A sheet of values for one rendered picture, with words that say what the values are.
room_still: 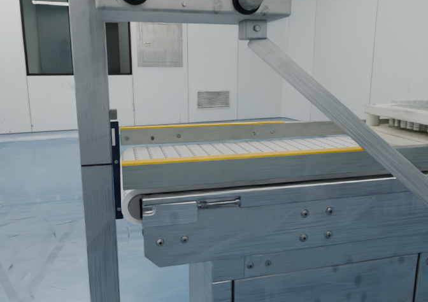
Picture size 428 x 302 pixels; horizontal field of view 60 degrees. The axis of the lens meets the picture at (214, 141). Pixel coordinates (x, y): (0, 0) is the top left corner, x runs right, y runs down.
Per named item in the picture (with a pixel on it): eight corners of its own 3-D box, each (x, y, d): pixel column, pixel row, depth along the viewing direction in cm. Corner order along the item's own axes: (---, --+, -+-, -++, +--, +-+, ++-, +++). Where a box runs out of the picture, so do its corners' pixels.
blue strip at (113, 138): (115, 220, 75) (109, 122, 71) (115, 218, 75) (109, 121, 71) (123, 219, 75) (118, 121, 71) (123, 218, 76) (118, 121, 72)
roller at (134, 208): (128, 222, 47) (127, 197, 47) (124, 167, 73) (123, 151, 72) (155, 219, 48) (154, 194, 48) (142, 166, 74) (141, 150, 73)
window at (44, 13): (26, 75, 488) (17, -19, 465) (27, 75, 489) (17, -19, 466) (132, 74, 539) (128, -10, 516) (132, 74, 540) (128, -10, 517)
